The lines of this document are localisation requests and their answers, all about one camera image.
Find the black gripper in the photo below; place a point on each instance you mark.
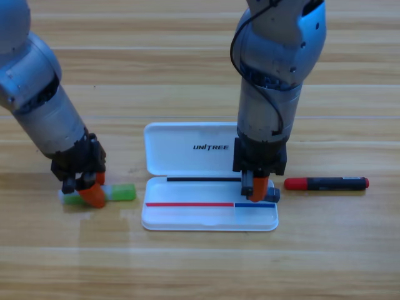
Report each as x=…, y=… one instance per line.
x=259, y=156
x=81, y=156

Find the dark blue eraser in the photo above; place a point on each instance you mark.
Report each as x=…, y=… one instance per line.
x=273, y=194

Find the red and black marker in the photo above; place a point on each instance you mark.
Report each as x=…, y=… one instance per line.
x=328, y=183

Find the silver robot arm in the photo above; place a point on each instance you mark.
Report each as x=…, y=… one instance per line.
x=256, y=118
x=40, y=109

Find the white Unitree pencil case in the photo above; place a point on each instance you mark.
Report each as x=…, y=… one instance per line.
x=187, y=156

